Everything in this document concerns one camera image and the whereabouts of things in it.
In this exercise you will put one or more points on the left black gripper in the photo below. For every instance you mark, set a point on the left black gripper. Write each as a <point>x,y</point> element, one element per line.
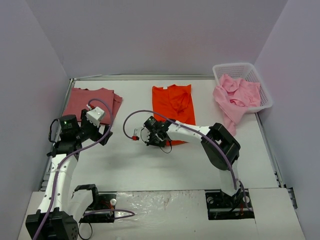
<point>100,135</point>

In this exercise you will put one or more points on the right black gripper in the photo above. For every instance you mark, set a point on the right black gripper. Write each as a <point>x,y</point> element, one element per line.
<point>152,137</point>

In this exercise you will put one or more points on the orange t shirt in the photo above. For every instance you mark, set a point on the orange t shirt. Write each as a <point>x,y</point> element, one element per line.
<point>174,102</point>

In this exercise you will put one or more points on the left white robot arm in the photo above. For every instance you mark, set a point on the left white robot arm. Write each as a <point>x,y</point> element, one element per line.
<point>59,213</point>

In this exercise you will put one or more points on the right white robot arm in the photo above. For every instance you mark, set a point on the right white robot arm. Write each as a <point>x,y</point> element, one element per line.
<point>221,148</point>

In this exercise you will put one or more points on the dusty red folded t shirt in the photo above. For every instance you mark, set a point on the dusty red folded t shirt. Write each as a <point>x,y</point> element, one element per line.
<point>79,99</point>

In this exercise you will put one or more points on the light pink t shirt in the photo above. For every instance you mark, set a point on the light pink t shirt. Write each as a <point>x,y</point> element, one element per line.
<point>234,97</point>

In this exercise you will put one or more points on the white plastic basket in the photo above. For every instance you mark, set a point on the white plastic basket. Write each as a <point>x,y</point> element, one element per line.
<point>248,72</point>

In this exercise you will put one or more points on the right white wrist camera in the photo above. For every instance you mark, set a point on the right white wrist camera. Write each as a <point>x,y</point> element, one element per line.
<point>141,134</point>

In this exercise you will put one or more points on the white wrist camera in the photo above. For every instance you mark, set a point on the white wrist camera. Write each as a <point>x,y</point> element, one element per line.
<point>95,116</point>
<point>141,134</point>

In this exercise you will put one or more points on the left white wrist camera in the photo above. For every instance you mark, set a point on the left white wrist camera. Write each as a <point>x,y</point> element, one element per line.
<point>95,116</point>

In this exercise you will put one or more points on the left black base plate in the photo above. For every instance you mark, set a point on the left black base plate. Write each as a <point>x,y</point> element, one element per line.
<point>105,201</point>

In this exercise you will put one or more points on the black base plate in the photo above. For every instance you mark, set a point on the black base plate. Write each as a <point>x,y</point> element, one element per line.
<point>105,201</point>
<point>221,206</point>

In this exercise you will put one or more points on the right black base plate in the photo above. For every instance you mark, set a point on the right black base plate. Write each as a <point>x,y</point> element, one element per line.
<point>221,206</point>

